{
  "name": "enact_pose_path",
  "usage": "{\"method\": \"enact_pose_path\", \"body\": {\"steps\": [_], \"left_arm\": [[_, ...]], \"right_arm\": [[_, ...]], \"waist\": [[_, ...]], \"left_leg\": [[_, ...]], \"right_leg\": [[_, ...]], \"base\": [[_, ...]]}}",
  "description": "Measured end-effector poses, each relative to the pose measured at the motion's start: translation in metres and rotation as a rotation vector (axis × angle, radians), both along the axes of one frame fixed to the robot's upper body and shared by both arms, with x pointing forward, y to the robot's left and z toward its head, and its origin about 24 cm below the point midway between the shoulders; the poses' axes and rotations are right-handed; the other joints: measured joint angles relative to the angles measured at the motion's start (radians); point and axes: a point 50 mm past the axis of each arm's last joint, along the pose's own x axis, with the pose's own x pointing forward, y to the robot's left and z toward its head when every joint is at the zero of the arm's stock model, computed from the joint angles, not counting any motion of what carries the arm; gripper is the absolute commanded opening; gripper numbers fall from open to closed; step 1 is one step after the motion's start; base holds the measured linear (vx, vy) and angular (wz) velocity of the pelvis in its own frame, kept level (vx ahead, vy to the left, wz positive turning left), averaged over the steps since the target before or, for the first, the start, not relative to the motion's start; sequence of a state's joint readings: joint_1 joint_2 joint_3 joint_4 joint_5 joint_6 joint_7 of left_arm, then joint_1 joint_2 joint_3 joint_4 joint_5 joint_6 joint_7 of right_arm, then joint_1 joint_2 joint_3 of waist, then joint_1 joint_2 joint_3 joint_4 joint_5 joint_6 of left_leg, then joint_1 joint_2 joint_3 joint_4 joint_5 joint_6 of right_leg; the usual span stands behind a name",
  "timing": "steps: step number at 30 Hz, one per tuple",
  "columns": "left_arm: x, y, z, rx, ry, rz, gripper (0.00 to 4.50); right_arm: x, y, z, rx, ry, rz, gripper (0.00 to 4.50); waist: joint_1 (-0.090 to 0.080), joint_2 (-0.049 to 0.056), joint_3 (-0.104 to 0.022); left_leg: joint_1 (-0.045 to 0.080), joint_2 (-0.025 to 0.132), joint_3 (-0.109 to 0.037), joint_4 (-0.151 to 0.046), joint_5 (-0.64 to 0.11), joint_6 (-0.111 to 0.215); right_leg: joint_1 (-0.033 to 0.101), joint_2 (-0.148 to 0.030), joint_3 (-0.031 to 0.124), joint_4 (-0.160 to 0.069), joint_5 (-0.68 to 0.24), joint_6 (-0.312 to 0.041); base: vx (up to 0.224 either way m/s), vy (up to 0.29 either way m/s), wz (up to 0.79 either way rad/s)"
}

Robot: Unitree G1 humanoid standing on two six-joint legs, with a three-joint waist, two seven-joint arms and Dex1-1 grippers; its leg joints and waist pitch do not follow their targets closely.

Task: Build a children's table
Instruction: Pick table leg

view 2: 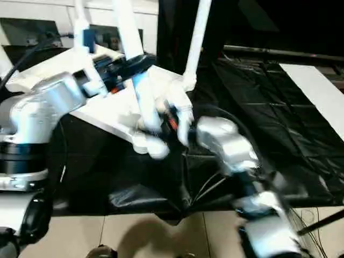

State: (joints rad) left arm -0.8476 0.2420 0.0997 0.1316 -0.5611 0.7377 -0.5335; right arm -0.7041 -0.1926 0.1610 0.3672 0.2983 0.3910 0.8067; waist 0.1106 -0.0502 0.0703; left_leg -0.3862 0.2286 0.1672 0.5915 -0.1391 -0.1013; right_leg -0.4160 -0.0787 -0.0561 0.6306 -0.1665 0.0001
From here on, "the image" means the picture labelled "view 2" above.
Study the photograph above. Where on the white plastic table leg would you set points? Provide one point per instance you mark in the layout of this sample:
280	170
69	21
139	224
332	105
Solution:
131	35
3	56
80	13
197	40

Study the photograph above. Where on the white plastic table top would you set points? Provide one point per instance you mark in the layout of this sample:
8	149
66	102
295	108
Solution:
107	113

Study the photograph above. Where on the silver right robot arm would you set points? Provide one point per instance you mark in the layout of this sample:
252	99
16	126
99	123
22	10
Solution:
223	137

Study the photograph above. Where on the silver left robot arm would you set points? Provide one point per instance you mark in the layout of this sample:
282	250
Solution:
35	107

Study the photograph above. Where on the black case with yellow label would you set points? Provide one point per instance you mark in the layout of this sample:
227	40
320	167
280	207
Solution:
174	27

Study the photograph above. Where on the white cabinet with glass doors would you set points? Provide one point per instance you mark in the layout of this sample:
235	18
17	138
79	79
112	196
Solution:
40	10

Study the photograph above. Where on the black work mat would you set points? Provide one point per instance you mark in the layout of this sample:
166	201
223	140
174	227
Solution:
282	129

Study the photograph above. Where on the black metal rod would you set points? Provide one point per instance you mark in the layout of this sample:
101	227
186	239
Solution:
282	51

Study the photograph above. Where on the white flat board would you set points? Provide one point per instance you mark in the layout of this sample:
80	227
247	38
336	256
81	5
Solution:
317	88

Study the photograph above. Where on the black metal table strut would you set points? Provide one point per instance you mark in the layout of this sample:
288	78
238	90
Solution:
322	223

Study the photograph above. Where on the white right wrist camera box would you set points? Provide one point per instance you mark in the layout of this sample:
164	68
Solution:
182	107

